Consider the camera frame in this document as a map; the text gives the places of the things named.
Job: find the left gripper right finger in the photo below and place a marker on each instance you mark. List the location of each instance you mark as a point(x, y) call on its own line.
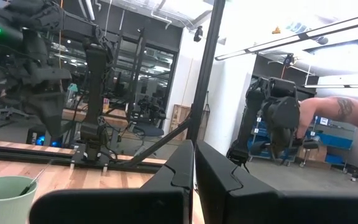
point(259, 208)

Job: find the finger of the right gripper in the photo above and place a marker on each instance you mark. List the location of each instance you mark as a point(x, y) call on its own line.
point(51, 112)

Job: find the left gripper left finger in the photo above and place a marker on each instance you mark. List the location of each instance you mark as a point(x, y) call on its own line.
point(120, 208)

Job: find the thin black paintbrush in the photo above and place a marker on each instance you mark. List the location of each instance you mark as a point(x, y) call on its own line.
point(26, 189)

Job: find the black background robot arm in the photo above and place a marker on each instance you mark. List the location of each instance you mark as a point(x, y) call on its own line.
point(280, 112)

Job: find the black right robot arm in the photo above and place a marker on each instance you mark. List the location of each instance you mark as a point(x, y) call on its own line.
point(95, 93)

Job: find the clear bottle teal lid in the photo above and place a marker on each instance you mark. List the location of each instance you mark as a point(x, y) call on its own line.
point(71, 93)

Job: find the wooden background desk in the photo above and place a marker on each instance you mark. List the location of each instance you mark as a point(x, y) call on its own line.
point(117, 121)

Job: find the cardboard box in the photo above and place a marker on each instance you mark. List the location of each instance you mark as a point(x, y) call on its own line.
point(317, 154)

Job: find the dark blue office chair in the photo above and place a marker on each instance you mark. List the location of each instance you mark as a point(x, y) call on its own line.
point(148, 130)

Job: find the blue storage bin shelf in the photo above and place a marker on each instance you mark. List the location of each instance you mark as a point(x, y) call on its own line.
point(337, 141)

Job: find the mint green cup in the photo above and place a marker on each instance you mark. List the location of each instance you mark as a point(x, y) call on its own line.
point(8, 205)

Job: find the wooden crate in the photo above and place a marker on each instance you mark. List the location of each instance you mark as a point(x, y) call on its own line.
point(180, 119)

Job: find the person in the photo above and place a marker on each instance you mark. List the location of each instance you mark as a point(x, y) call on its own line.
point(328, 109)

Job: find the black metal table frame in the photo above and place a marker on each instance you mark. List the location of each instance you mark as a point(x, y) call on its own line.
point(207, 62)

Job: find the black wall security camera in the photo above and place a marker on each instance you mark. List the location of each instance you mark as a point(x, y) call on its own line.
point(198, 34)

